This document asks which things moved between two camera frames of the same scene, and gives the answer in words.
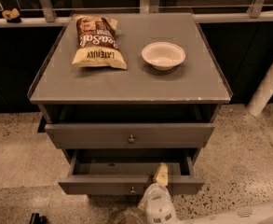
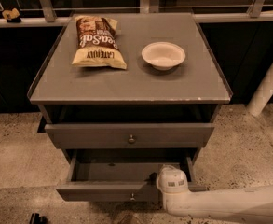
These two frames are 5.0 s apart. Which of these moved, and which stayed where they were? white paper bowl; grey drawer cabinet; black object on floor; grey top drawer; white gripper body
Moved: white gripper body
Stayed: white paper bowl; grey top drawer; grey drawer cabinet; black object on floor
